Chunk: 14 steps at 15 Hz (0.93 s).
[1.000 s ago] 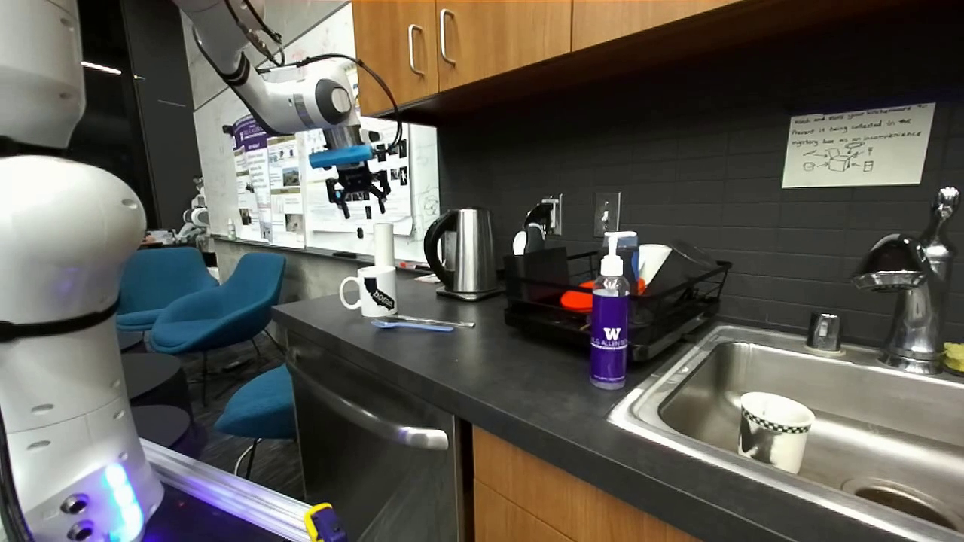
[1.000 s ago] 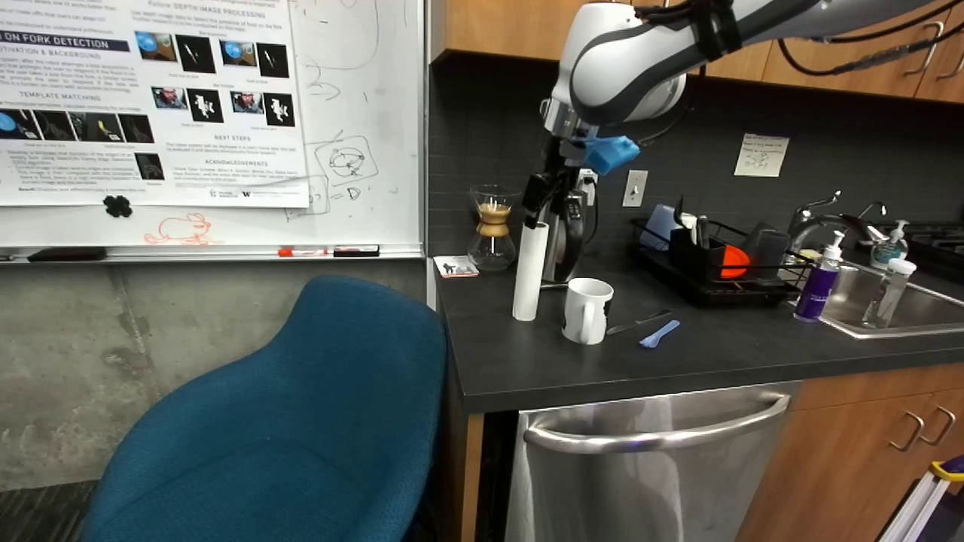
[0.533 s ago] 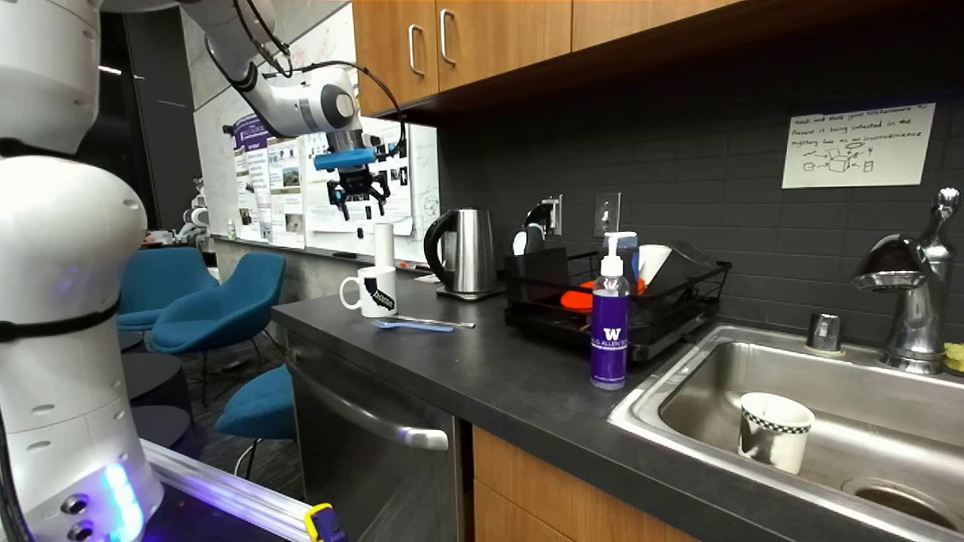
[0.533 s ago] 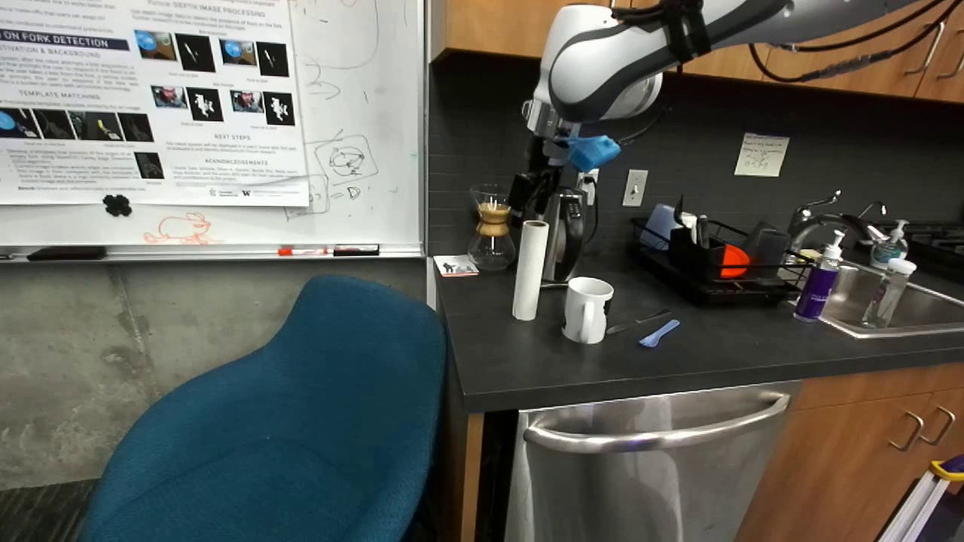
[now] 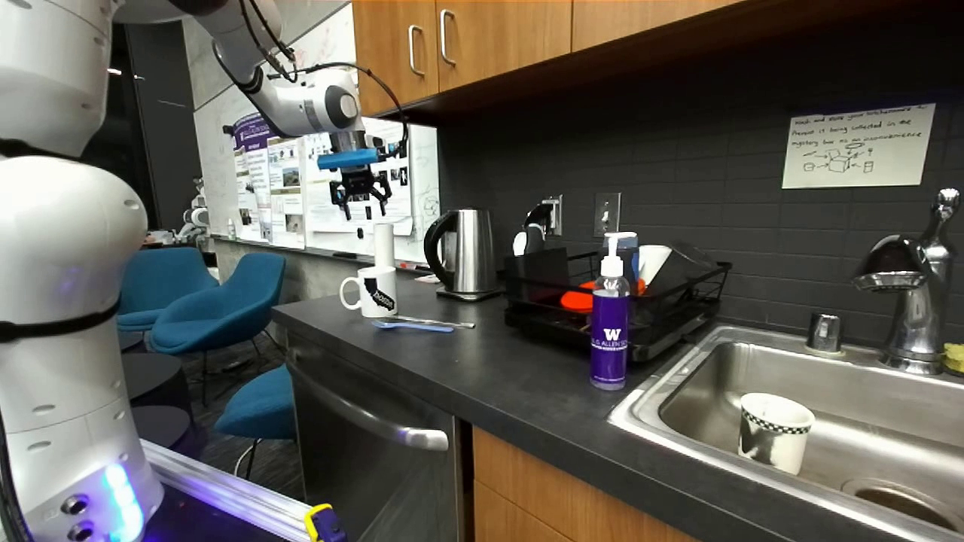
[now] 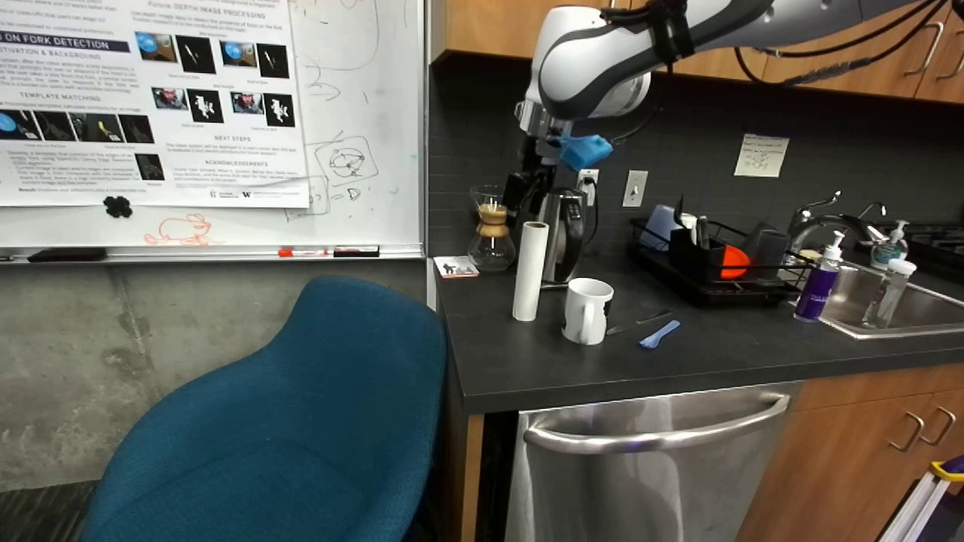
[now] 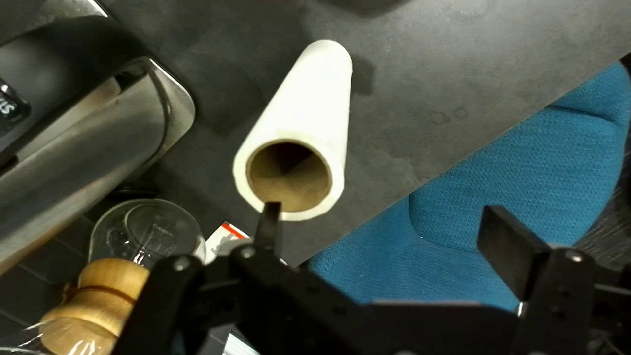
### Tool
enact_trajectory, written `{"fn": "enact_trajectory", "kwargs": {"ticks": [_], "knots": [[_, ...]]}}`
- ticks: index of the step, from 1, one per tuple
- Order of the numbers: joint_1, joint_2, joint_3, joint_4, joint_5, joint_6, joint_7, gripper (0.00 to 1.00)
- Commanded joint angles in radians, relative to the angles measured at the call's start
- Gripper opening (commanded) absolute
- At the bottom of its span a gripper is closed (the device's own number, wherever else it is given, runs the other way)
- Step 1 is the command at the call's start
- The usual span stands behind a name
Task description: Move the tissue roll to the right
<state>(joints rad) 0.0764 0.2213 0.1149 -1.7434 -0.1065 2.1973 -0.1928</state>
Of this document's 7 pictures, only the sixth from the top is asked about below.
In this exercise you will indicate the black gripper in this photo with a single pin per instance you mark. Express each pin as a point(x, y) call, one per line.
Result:
point(532, 184)

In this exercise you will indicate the white tissue roll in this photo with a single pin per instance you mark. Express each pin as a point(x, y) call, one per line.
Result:
point(529, 275)

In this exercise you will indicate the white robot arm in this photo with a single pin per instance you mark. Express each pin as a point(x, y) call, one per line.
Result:
point(590, 60)

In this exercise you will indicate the glass pour-over coffee maker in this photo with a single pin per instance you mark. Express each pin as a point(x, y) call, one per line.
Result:
point(493, 245)

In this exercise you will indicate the steel electric kettle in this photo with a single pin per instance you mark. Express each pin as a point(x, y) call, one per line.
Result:
point(583, 241)

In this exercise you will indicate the white mug black print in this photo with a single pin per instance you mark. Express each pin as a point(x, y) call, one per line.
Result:
point(590, 314)

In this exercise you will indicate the blue dish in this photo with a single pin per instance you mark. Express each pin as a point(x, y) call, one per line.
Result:
point(662, 228)

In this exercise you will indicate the white dish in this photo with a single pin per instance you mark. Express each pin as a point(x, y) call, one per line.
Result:
point(688, 231)

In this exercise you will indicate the black marker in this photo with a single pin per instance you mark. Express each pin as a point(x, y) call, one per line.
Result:
point(355, 247)

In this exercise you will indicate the orange plastic dish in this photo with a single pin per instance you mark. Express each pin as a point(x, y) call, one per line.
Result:
point(737, 263)

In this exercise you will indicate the whiteboard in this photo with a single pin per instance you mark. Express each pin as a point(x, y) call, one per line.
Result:
point(355, 100)

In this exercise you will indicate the red marker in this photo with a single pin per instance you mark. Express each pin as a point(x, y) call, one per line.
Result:
point(302, 252)

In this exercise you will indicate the white handwritten note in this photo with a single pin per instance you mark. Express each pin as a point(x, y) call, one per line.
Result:
point(761, 155)

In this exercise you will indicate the purple soap pump bottle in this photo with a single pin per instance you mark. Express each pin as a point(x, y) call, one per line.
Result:
point(813, 290)

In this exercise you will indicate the stainless steel dishwasher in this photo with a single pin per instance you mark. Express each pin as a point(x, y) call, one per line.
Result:
point(643, 497)

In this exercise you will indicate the wooden lower cabinet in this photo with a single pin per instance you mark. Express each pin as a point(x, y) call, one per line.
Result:
point(832, 471)

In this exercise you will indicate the stainless steel sink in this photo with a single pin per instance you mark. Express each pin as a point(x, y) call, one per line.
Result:
point(930, 314)

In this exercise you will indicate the black whiteboard magnet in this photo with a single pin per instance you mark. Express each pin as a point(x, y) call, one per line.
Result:
point(118, 205)

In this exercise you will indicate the white poster with photos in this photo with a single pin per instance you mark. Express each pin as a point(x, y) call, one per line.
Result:
point(100, 160)

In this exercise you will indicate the black whiteboard eraser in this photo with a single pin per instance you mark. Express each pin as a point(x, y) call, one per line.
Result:
point(63, 254)

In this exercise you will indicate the yellow clamp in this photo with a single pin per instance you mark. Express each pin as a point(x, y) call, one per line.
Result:
point(949, 467)

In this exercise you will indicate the white wall outlet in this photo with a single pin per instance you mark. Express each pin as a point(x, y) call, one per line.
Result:
point(587, 182)
point(633, 187)

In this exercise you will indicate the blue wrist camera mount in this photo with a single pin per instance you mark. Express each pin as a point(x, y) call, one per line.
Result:
point(587, 152)

